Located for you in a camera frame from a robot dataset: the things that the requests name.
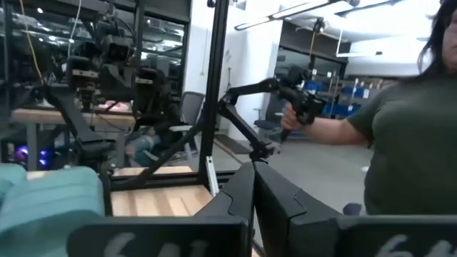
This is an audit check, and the dark office chair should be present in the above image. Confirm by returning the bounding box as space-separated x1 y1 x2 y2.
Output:
253 92 288 142

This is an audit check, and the person's hand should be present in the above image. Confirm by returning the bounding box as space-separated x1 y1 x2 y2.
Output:
280 103 308 132

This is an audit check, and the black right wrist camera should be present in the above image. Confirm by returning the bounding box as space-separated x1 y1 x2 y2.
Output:
101 34 134 62

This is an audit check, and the wooden top table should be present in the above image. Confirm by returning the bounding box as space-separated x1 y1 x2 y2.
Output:
10 106 139 172

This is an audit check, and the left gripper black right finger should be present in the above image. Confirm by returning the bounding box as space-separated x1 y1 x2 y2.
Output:
253 160 457 257

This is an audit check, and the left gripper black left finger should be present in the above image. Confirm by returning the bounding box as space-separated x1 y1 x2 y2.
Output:
67 162 255 257

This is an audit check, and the person's forearm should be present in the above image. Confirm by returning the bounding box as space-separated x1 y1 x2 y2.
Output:
303 116 372 147

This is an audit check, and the grey office chair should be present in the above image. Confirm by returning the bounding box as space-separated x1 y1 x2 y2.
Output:
167 91 207 161

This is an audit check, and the teal foam slide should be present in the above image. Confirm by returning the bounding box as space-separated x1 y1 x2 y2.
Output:
0 166 107 257
0 163 29 203

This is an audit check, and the purple lit computer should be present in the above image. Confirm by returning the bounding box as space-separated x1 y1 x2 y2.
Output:
13 144 54 169

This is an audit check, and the person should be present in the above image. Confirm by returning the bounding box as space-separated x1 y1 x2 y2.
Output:
124 134 164 168
280 0 457 217

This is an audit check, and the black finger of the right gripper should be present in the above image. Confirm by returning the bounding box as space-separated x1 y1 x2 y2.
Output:
66 56 101 108
134 67 165 114

